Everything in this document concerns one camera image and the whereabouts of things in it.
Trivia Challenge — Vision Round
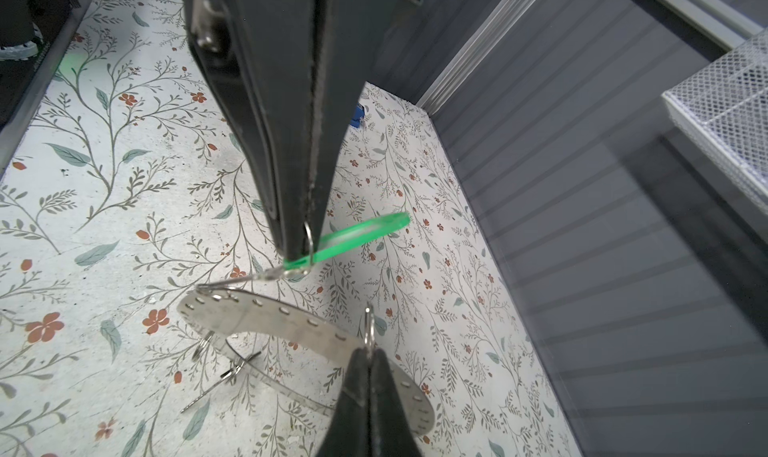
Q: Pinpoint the silver split keyring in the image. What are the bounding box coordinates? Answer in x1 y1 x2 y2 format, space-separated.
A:
363 302 376 357

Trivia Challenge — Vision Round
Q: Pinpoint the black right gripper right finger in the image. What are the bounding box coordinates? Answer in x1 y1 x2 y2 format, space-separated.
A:
369 349 422 457

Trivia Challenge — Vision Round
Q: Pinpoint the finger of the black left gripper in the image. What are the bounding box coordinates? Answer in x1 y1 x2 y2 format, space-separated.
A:
308 0 398 251
184 0 324 261

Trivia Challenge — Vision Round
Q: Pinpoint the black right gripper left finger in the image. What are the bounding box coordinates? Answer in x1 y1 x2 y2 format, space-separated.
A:
317 348 371 457

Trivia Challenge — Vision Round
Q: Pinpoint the green key tag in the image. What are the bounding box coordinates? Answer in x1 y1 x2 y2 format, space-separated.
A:
283 212 410 271

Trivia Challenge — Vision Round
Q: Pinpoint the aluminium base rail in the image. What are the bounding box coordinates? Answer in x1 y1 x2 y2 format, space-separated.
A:
1 0 93 170

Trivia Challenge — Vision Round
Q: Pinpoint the blue stapler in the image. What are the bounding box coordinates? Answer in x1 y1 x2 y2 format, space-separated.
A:
350 104 366 129

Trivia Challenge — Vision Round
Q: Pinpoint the white wire mesh basket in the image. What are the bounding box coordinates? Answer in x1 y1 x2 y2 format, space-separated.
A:
661 31 767 213

